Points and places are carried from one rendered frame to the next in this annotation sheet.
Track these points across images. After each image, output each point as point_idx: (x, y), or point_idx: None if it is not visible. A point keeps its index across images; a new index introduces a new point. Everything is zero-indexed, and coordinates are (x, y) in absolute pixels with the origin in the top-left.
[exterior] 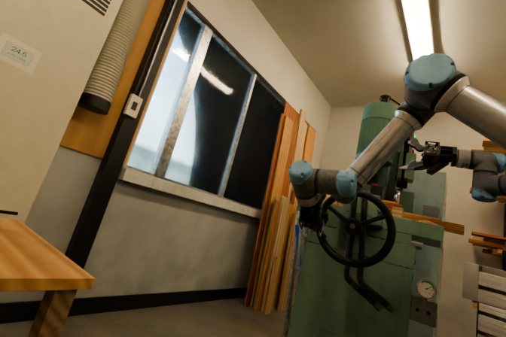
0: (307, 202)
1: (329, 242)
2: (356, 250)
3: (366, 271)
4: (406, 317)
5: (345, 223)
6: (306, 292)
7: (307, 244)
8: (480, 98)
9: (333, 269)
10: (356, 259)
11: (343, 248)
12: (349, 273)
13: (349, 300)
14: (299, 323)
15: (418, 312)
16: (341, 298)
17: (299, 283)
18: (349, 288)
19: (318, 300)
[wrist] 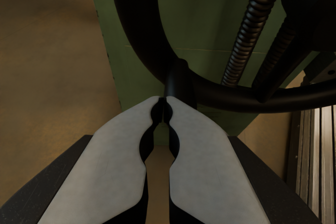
0: None
1: None
2: None
3: None
4: (298, 70)
5: (317, 3)
6: (133, 74)
7: None
8: None
9: (180, 33)
10: (237, 3)
11: None
12: (215, 34)
13: (210, 70)
14: (133, 102)
15: (330, 74)
16: (196, 70)
17: (113, 65)
18: (211, 57)
19: (155, 79)
